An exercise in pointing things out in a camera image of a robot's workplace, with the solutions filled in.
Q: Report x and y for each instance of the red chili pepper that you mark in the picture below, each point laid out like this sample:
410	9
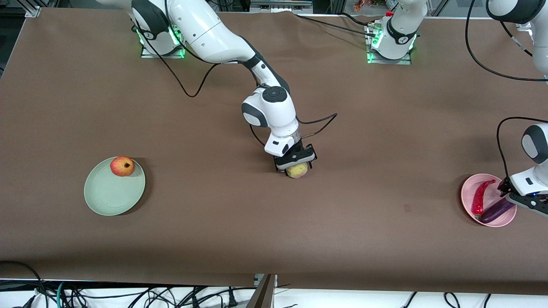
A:
479	199

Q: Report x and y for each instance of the pink round plate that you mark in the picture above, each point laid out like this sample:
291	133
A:
466	196

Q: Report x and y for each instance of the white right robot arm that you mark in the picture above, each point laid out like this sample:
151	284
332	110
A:
205	34

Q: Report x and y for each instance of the brown table cover sheet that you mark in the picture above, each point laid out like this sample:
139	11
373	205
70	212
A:
214	222

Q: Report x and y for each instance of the aluminium frame corner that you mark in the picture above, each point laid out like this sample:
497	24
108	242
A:
33	10
524	26

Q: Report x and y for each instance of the red apple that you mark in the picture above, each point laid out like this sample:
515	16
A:
122	166

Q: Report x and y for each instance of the brown wooden post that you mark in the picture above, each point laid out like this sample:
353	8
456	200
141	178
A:
263	295

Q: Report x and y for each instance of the purple eggplant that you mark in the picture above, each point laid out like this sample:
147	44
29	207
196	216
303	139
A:
496	211

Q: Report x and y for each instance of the colourful background items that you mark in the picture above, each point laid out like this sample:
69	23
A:
372	5

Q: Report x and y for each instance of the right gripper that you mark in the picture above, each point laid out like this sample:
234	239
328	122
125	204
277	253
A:
305	152

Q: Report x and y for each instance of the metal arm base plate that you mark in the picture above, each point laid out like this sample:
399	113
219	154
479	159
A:
389	62
162	56

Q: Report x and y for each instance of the black power plug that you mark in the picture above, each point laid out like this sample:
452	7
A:
231	299

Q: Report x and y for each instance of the yellow pink peach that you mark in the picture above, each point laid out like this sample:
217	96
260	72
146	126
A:
297	172

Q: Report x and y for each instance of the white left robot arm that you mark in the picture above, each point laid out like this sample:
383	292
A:
400	30

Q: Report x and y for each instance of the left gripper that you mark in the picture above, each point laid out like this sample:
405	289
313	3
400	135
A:
505	186

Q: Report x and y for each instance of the grey aluminium rail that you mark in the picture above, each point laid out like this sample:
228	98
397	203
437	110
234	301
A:
280	6

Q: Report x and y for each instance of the pale green round plate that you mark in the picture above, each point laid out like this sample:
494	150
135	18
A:
111	196

